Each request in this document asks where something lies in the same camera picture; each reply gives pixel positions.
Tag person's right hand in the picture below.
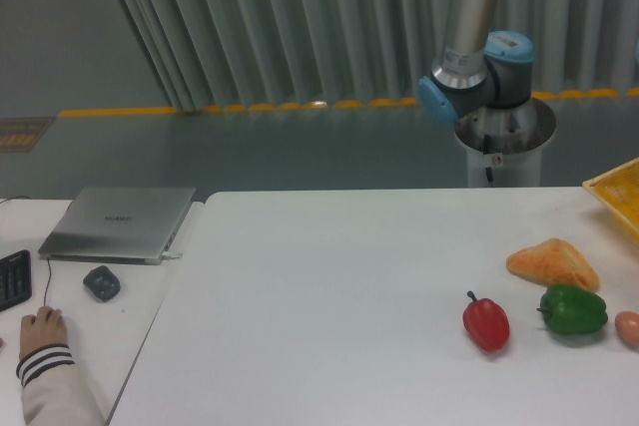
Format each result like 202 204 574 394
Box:
19 306 67 360

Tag white sleeve forearm striped cuff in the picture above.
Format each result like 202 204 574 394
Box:
16 343 106 426

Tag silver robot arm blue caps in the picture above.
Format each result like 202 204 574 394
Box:
418 0 534 124

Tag red bell pepper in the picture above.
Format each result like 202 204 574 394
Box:
462 291 510 353

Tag green bell pepper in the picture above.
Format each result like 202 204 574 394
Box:
537 284 608 335

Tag black keyboard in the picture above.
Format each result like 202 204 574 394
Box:
0 249 32 311

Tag black small device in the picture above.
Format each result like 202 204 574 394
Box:
83 265 121 302

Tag silver closed laptop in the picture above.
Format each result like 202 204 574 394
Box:
39 187 195 264

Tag white usb dongle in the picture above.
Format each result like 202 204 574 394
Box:
162 251 183 260

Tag triangular bread loaf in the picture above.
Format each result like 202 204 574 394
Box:
506 237 600 292

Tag brown egg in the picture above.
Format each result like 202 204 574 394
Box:
615 310 639 348

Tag yellow plastic basket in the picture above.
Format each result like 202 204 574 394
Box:
582 159 638 239

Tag black mouse cable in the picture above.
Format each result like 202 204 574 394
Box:
42 256 53 308

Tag black cable on pedestal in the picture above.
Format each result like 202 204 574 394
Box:
480 133 494 184

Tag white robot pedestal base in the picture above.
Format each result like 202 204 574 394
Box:
454 98 557 188

